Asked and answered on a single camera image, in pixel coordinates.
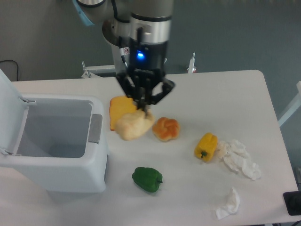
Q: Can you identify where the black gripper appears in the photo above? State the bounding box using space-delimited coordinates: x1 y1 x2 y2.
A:
116 27 175 114

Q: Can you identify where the pale square bread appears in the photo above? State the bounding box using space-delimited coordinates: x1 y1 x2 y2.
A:
115 109 155 141

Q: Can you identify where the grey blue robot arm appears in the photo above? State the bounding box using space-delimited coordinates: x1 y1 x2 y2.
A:
73 0 175 112

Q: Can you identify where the round knotted bread roll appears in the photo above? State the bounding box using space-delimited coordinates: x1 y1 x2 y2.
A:
152 117 181 142

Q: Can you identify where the white trash can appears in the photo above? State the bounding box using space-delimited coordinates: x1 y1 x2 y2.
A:
0 95 109 193

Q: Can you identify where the white trash can lid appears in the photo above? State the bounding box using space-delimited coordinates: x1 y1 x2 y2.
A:
0 71 36 155

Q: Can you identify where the orange toast slice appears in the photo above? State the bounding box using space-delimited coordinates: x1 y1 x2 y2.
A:
109 96 136 131

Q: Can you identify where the green bell pepper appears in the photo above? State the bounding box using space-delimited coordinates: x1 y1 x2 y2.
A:
132 167 163 193

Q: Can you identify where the yellow bell pepper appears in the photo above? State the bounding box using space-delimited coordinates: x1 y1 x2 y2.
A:
194 132 218 162

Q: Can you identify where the large crumpled white tissue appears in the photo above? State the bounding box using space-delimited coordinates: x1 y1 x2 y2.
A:
215 139 262 181

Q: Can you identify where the small crumpled white tissue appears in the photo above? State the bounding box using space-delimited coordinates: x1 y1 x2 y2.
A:
215 187 240 220

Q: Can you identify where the black device at edge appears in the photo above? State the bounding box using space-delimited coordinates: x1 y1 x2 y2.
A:
283 191 301 216

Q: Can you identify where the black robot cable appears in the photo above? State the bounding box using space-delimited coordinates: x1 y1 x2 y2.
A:
119 36 132 71

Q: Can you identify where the black floor cable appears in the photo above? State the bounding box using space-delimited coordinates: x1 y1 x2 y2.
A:
0 60 19 82

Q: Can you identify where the white frame leg right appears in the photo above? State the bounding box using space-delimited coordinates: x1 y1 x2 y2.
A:
278 81 301 127

